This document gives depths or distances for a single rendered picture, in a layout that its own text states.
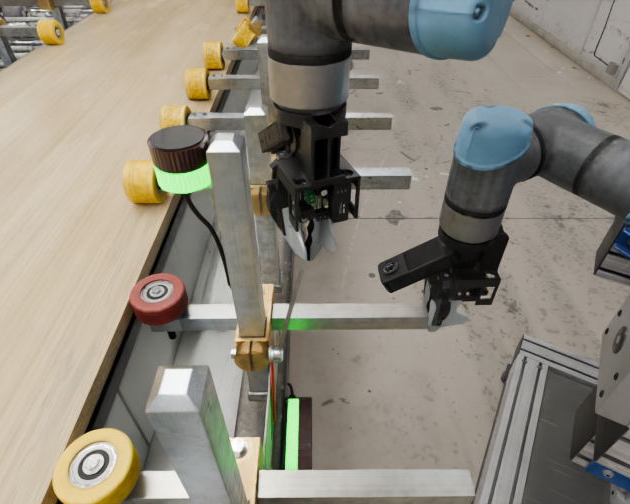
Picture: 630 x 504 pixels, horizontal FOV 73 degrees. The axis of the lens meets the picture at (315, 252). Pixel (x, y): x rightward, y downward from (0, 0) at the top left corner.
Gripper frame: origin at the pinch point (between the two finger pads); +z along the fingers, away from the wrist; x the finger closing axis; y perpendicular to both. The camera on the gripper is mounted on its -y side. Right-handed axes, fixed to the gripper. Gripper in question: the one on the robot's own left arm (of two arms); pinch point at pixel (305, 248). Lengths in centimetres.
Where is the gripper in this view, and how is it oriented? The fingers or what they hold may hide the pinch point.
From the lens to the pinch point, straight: 55.7
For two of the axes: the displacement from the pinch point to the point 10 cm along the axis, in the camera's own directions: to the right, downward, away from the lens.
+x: 9.3, -2.3, 2.8
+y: 3.6, 6.0, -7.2
